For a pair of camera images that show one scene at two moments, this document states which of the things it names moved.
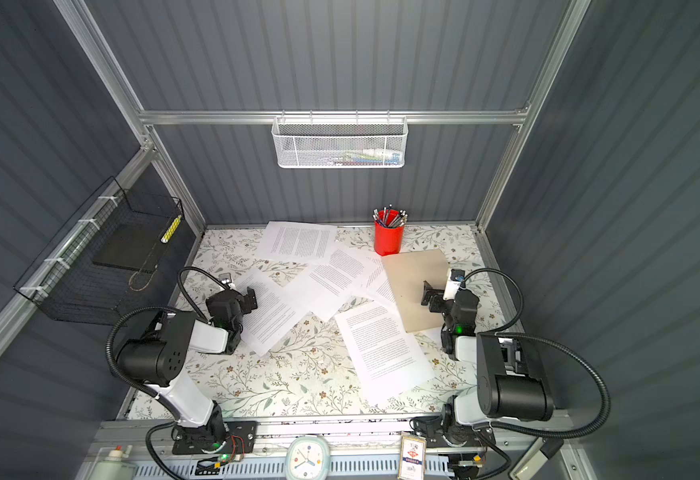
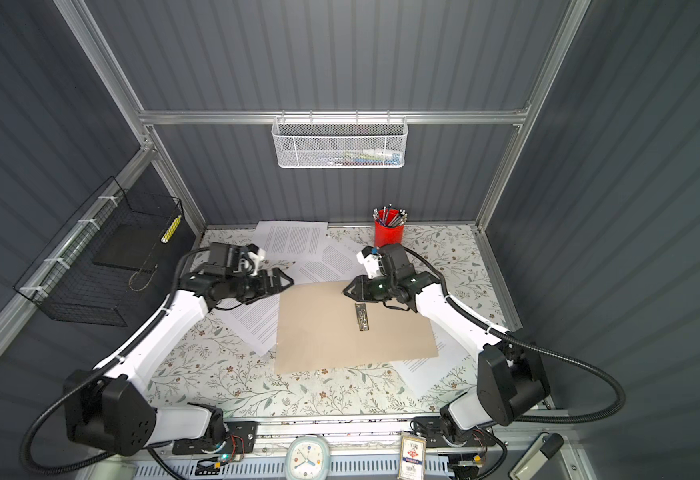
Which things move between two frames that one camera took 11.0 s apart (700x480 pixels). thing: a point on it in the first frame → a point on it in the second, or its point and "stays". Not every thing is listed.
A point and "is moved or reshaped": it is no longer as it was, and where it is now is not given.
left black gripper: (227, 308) → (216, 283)
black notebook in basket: (134, 246) stays
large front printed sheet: (389, 359) is moved or reshaped
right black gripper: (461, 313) → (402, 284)
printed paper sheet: (278, 312) stays
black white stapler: (540, 452) stays
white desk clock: (308, 458) stays
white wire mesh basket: (340, 142) stays
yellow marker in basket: (171, 229) stays
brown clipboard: (407, 273) is moved or reshaped
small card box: (412, 458) stays
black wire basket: (124, 252) stays
